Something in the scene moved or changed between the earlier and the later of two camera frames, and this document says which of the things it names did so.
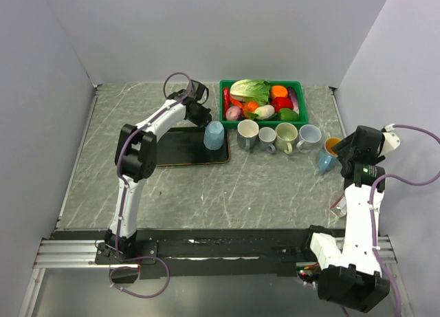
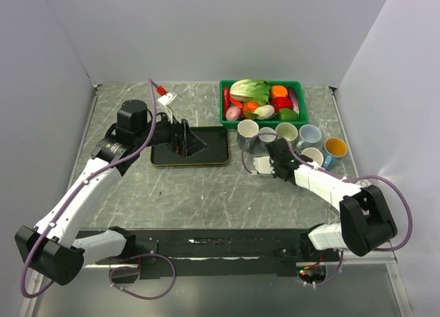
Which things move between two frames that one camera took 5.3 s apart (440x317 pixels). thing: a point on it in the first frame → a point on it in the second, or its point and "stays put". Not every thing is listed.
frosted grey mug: x=309 y=134 stays put
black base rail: x=192 y=253 stays put
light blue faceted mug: x=214 y=135 → x=315 y=155
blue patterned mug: x=329 y=161 stays put
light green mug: x=285 y=134 stays put
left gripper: x=205 y=117 → x=182 y=140
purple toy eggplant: x=294 y=100 stays put
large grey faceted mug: x=247 y=130 stays put
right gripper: x=343 y=144 → x=274 y=168
